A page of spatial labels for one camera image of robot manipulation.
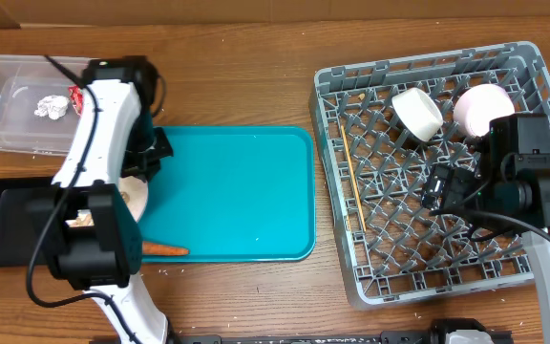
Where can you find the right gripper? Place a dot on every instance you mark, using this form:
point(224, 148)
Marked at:
point(459, 187)

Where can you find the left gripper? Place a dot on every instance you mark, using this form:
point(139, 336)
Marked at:
point(143, 169)

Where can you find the pink plate with food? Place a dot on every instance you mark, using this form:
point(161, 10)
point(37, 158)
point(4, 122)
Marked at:
point(134, 192)

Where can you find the white bowl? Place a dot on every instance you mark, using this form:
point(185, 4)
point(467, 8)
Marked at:
point(418, 113)
point(478, 106)

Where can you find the red snack wrapper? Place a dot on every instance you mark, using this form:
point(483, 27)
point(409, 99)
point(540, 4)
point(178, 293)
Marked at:
point(76, 99)

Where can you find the rice and peanut scraps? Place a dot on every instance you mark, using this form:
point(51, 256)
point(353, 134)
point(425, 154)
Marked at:
point(83, 218)

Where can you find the white tissue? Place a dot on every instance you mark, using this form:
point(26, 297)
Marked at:
point(52, 107)

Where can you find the orange carrot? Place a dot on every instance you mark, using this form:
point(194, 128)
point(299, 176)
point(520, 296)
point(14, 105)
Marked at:
point(153, 249)

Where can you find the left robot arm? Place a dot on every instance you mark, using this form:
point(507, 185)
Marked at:
point(89, 246)

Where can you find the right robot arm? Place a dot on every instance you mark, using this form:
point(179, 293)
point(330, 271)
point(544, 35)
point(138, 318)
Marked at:
point(508, 193)

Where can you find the grey dishwasher rack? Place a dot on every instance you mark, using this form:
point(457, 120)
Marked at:
point(406, 254)

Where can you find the teal serving tray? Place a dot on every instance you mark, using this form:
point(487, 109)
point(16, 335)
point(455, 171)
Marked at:
point(234, 194)

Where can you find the black tray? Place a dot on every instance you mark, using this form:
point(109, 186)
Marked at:
point(17, 237)

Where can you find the clear plastic bin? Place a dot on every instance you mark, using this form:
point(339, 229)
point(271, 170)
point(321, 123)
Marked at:
point(24, 81)

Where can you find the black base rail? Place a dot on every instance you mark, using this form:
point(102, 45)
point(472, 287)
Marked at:
point(441, 331)

